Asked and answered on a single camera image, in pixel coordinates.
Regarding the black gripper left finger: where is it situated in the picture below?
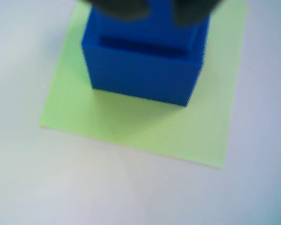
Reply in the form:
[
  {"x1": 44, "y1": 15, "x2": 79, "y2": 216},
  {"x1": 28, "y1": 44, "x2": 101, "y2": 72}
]
[{"x1": 83, "y1": 0, "x2": 152, "y2": 20}]

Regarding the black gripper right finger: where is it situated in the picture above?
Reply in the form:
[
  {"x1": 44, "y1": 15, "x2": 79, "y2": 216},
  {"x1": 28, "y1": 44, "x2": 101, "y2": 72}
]
[{"x1": 172, "y1": 0, "x2": 223, "y2": 27}]

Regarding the small blue cube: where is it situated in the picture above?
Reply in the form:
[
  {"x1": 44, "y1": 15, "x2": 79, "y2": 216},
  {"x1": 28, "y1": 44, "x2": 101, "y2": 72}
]
[{"x1": 93, "y1": 0, "x2": 201, "y2": 58}]

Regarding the green paper square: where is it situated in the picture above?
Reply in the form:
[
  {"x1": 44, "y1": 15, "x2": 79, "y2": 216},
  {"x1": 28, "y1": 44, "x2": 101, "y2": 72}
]
[{"x1": 38, "y1": 0, "x2": 249, "y2": 171}]

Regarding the large blue cube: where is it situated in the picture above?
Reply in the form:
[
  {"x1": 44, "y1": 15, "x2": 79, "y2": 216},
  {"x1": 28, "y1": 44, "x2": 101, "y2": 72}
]
[{"x1": 81, "y1": 4, "x2": 212, "y2": 108}]

